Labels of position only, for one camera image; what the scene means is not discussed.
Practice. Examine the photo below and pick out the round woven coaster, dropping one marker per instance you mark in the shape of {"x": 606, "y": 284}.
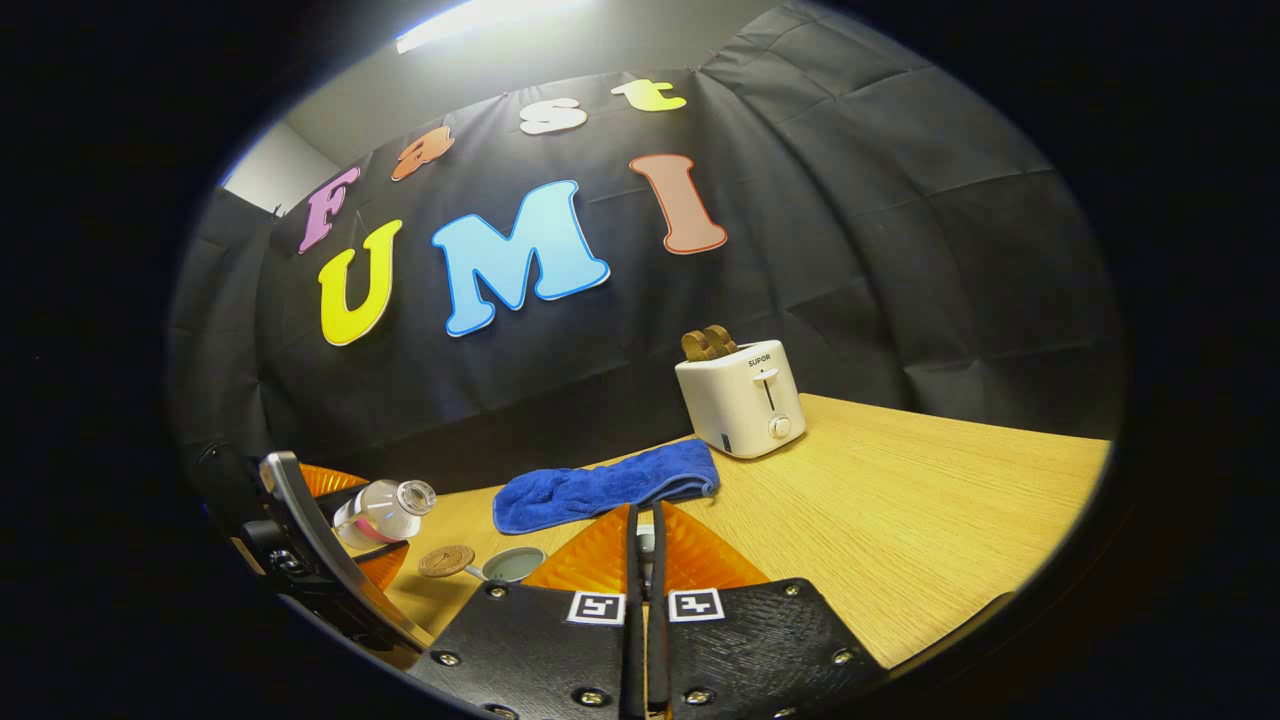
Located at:
{"x": 446, "y": 561}

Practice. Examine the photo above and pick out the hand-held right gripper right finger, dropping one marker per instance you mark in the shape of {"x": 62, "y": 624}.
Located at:
{"x": 760, "y": 650}

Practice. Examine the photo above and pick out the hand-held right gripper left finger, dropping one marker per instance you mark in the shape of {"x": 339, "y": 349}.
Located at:
{"x": 540, "y": 650}

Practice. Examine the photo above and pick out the blue towel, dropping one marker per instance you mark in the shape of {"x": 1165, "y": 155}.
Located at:
{"x": 600, "y": 485}

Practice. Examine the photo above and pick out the white toaster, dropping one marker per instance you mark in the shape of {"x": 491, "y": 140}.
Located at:
{"x": 735, "y": 410}

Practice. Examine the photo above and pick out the clear plastic water bottle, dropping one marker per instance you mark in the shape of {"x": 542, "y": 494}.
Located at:
{"x": 385, "y": 512}

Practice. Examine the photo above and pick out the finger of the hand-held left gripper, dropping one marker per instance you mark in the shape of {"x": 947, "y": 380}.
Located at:
{"x": 385, "y": 567}
{"x": 335, "y": 483}

